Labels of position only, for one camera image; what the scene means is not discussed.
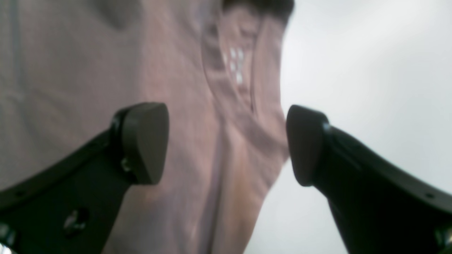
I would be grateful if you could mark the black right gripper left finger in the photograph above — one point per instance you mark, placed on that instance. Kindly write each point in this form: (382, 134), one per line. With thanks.
(71, 207)

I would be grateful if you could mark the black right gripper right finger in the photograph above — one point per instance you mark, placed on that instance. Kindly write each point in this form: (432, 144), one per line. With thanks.
(377, 207)

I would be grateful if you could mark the dusty pink T-shirt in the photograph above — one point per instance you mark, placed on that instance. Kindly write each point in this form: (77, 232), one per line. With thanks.
(68, 65)

